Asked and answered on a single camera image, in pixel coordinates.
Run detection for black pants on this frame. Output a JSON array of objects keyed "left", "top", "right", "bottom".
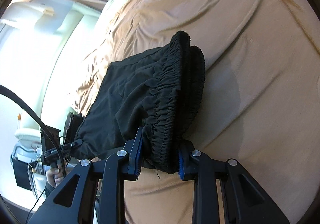
[{"left": 72, "top": 31, "right": 205, "bottom": 174}]

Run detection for person's left hand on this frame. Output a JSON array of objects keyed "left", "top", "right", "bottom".
[{"left": 46, "top": 164, "right": 64, "bottom": 188}]

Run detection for orange-brown blanket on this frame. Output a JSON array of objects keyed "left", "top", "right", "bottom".
[{"left": 75, "top": 0, "right": 319, "bottom": 223}]

